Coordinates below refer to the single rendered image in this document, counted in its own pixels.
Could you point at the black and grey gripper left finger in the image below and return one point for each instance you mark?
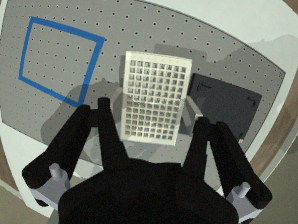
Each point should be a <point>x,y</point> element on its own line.
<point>48,175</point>

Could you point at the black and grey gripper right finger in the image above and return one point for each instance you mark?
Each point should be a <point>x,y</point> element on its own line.
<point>240,185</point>

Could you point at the blue tape outline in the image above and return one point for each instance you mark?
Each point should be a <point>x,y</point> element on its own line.
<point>100,40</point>

